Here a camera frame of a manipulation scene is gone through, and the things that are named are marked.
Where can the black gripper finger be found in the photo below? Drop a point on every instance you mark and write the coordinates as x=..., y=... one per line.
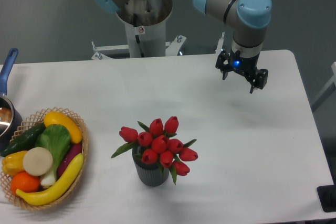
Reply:
x=225, y=63
x=257, y=79

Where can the white frame at right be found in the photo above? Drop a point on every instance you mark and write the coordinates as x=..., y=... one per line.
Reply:
x=325, y=91

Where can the dark grey ribbed vase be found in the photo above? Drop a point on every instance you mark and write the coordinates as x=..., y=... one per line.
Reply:
x=149, y=174

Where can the purple eggplant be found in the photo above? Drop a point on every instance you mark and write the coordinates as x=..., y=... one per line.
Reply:
x=74, y=151

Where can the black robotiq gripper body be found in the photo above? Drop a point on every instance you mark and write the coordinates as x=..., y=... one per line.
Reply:
x=246, y=67

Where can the yellow bell pepper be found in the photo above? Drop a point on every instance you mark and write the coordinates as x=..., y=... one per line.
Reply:
x=12, y=164

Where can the blue handled saucepan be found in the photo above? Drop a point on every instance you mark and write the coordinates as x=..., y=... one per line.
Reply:
x=10, y=117

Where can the green bok choy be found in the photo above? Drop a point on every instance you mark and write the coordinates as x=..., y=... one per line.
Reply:
x=57, y=140

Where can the yellow squash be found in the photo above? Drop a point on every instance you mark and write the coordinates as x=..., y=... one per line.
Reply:
x=55, y=117

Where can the dark green cucumber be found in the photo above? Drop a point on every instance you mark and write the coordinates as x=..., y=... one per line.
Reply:
x=24, y=141

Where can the orange fruit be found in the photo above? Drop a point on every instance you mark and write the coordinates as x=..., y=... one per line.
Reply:
x=25, y=182

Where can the woven wicker basket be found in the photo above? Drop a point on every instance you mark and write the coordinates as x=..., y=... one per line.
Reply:
x=29, y=122

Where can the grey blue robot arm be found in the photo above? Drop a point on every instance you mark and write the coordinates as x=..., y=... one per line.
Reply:
x=248, y=19

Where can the yellow banana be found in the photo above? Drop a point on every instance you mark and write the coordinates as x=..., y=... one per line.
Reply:
x=58, y=188

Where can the black device at edge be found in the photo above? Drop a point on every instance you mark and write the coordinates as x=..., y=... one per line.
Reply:
x=327, y=197

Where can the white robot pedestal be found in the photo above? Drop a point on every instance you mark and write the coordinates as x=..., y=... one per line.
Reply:
x=145, y=27

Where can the beige round disc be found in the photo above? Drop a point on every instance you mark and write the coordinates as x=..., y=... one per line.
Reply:
x=37, y=161

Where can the red tulip bouquet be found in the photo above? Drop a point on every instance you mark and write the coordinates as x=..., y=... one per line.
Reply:
x=158, y=144

